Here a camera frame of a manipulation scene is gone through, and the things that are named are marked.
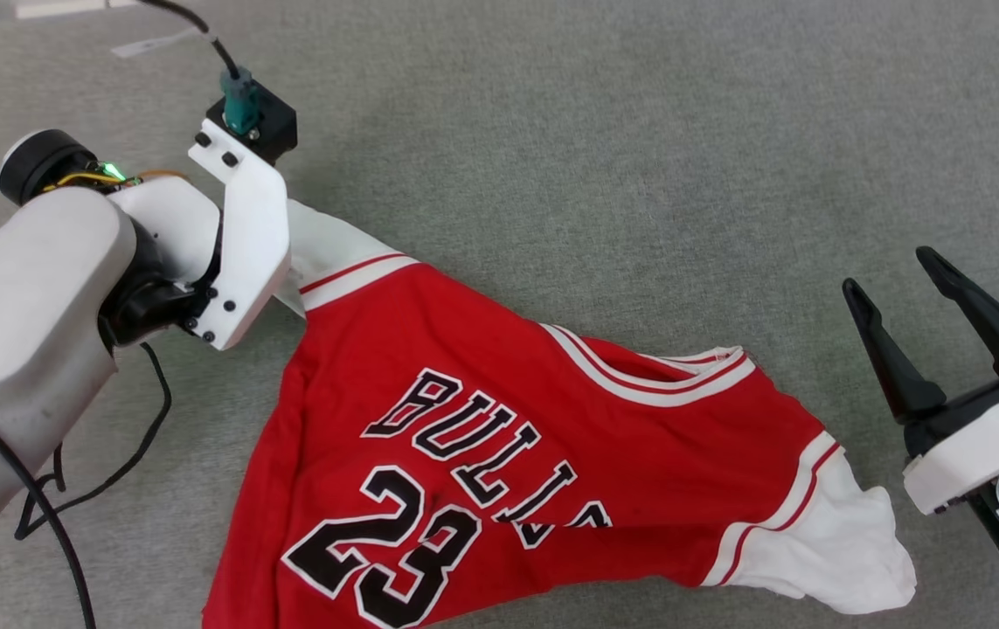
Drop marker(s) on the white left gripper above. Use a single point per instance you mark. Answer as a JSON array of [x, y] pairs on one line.
[[250, 245]]

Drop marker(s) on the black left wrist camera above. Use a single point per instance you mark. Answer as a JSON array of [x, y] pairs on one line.
[[272, 122]]

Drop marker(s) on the white flat strip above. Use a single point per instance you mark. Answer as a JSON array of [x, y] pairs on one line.
[[58, 8]]

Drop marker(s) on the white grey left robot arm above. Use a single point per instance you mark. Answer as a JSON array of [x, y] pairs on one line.
[[18, 288]]

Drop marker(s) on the grey fabric sofa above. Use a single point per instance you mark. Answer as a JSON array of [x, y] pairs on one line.
[[639, 131]]

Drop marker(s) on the translucent white tape strip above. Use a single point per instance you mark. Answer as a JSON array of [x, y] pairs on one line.
[[154, 43]]

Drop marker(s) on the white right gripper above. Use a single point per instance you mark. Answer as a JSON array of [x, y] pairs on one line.
[[980, 445]]

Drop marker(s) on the red Bulls basketball jersey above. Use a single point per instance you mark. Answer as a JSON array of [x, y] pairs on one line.
[[429, 349]]

